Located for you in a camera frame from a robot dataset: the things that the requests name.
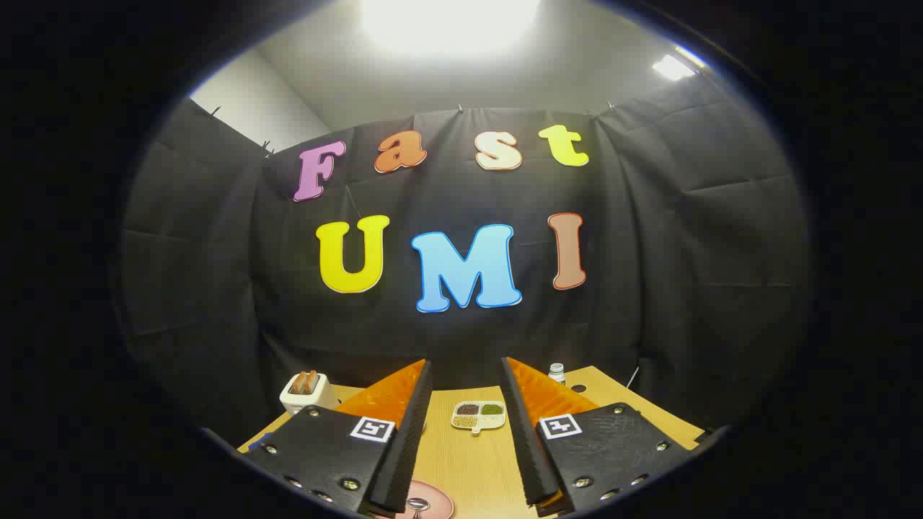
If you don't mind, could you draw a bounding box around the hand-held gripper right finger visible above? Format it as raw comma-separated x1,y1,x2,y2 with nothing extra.
500,357,694,518

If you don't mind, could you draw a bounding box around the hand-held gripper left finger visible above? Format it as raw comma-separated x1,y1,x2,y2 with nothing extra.
242,359,434,518

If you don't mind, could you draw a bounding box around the white divided dish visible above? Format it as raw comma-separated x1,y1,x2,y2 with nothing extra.
451,401,506,435

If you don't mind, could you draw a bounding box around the pink plate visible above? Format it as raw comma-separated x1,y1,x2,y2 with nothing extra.
395,479,455,519

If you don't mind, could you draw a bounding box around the white toaster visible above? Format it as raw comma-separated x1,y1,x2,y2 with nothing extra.
280,371,340,417

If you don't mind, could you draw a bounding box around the small ceiling light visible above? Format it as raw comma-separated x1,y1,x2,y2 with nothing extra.
652,45,707,81

